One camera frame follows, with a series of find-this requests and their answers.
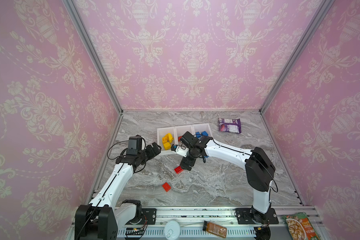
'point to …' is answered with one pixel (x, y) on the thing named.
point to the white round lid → (172, 230)
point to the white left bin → (161, 132)
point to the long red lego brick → (178, 170)
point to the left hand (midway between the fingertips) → (157, 151)
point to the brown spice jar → (215, 229)
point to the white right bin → (202, 127)
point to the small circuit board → (134, 231)
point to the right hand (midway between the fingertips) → (185, 159)
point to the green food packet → (300, 227)
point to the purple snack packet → (228, 125)
